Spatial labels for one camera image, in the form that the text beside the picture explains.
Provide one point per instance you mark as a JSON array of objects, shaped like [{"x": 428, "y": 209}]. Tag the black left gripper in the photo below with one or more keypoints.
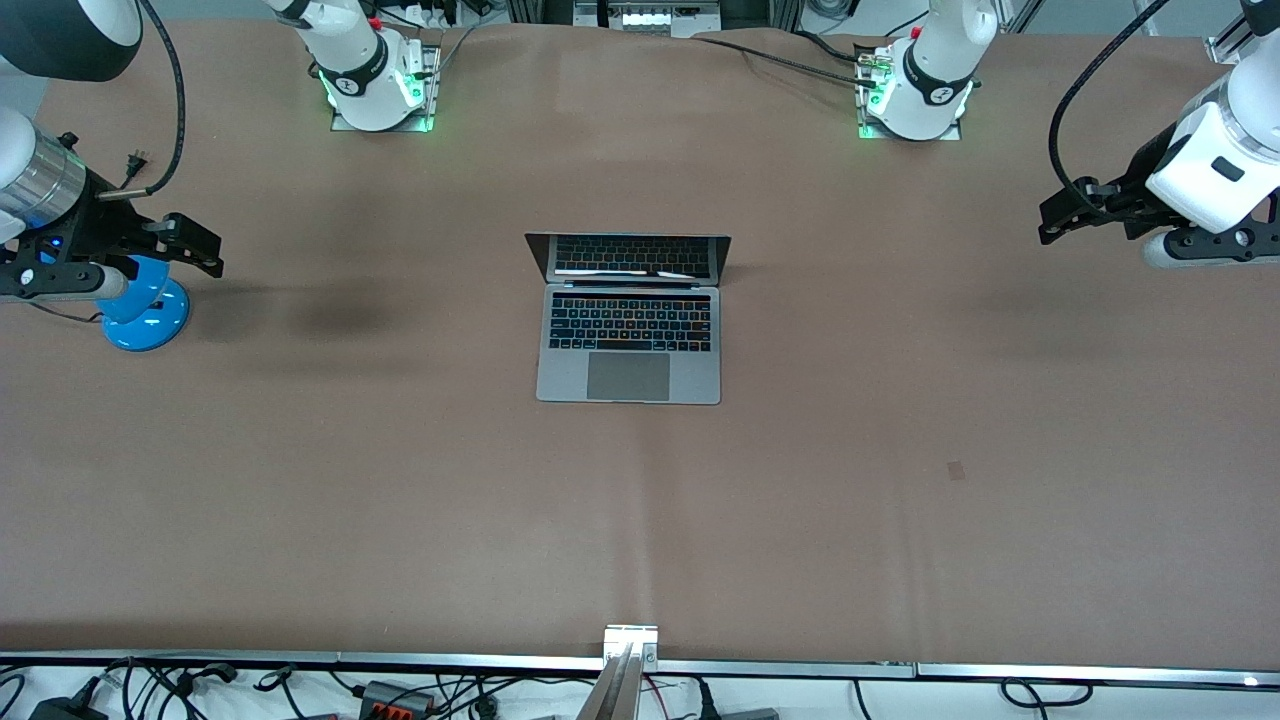
[{"x": 1143, "y": 165}]

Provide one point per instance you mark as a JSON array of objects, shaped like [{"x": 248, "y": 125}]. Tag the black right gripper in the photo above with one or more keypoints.
[{"x": 88, "y": 222}]

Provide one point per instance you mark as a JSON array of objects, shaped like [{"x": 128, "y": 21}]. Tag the grey laptop computer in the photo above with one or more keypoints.
[{"x": 630, "y": 345}]

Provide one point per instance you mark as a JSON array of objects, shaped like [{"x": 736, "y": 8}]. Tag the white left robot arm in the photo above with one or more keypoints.
[{"x": 935, "y": 70}]

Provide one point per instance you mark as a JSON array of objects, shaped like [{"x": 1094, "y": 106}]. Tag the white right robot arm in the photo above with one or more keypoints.
[{"x": 360, "y": 60}]

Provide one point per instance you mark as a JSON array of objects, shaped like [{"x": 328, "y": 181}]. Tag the blue desk lamp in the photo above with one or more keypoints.
[{"x": 145, "y": 315}]

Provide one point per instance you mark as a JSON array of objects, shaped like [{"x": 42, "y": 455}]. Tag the white power strip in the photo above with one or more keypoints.
[{"x": 430, "y": 15}]

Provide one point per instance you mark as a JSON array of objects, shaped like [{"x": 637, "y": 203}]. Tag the silver box with lights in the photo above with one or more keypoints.
[{"x": 650, "y": 15}]

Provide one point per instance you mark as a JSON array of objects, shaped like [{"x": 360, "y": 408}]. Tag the black power adapter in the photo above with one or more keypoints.
[{"x": 65, "y": 708}]

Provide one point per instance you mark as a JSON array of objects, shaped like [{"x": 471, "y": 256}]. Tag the black orange connector block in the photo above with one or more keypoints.
[{"x": 398, "y": 698}]

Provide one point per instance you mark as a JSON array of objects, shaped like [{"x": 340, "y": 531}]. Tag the brown table mat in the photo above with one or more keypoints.
[{"x": 640, "y": 520}]

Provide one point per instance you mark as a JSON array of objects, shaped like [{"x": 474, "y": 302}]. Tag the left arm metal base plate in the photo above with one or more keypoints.
[{"x": 866, "y": 128}]

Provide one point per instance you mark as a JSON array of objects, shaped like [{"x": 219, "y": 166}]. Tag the aluminium frame profile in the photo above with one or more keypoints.
[{"x": 1225, "y": 48}]

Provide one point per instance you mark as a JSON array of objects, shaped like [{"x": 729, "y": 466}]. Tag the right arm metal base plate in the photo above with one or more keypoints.
[{"x": 430, "y": 90}]

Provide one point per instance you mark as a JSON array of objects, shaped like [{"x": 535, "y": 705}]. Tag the aluminium table edge rail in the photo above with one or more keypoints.
[{"x": 300, "y": 660}]

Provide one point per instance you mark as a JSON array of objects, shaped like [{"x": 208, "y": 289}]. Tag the aluminium camera mount post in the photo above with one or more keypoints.
[{"x": 625, "y": 670}]

